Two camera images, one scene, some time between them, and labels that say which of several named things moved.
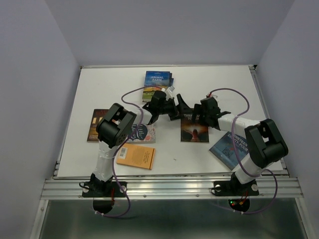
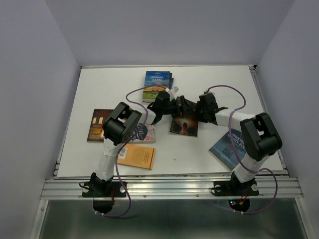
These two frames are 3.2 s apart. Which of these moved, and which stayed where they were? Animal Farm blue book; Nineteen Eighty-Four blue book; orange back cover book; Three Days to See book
Moved: Three Days to See book
Stayed: Nineteen Eighty-Four blue book; Animal Farm blue book; orange back cover book
